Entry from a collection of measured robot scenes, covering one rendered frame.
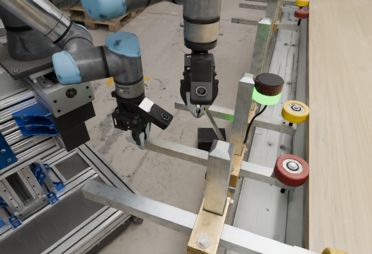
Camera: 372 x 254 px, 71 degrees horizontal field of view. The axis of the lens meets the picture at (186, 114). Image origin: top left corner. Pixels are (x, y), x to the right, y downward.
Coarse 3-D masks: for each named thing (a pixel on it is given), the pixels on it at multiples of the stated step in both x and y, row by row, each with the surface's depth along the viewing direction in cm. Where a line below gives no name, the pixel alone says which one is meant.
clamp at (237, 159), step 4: (244, 144) 77; (244, 148) 75; (244, 152) 75; (236, 156) 72; (240, 156) 72; (236, 160) 71; (240, 160) 71; (232, 164) 70; (236, 164) 70; (240, 164) 70; (236, 168) 69; (232, 172) 68; (236, 172) 68; (232, 176) 68; (236, 176) 67; (232, 180) 69; (236, 180) 68; (232, 184) 70
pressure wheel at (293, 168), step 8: (280, 160) 66; (288, 160) 67; (296, 160) 67; (280, 168) 64; (288, 168) 65; (296, 168) 65; (304, 168) 64; (280, 176) 64; (288, 176) 63; (296, 176) 63; (304, 176) 63; (288, 184) 64; (296, 184) 64
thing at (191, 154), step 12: (144, 144) 78; (156, 144) 77; (168, 144) 77; (180, 144) 77; (180, 156) 76; (192, 156) 74; (204, 156) 74; (240, 168) 70; (252, 168) 70; (264, 168) 70; (264, 180) 70; (276, 180) 68
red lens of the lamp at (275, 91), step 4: (280, 76) 59; (256, 80) 58; (256, 84) 58; (260, 84) 57; (256, 88) 58; (260, 88) 57; (264, 88) 56; (268, 88) 56; (272, 88) 56; (276, 88) 56; (280, 88) 56; (260, 92) 57; (264, 92) 57; (268, 92) 56; (272, 92) 56; (276, 92) 57; (280, 92) 57
